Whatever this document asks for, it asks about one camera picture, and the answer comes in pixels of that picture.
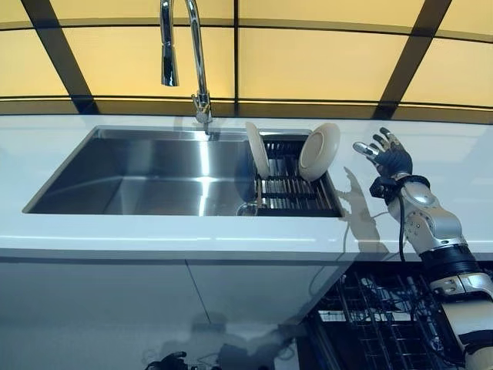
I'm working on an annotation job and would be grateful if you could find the cream plate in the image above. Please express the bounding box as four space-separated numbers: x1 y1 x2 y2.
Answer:
245 121 270 177
298 122 342 182

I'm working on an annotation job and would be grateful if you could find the black dish drying rack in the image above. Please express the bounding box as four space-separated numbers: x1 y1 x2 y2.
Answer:
252 133 344 217

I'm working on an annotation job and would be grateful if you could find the black dishwasher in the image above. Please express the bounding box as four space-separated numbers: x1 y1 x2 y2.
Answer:
304 265 478 370

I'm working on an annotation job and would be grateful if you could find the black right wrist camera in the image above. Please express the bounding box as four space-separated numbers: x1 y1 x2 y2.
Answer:
369 173 431 202

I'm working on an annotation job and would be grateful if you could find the stainless steel sink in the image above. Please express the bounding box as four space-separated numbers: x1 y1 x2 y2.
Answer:
22 125 346 219

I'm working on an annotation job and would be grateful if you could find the chrome gooseneck faucet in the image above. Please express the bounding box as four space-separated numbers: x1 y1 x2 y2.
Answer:
159 0 220 142

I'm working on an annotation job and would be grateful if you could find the glossy white cabinet door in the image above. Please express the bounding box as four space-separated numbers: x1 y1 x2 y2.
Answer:
0 256 212 370
185 258 354 325

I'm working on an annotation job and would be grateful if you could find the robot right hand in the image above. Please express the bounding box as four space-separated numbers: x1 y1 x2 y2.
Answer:
352 126 414 180

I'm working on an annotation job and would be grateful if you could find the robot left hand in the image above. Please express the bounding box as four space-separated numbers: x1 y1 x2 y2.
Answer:
146 350 189 370

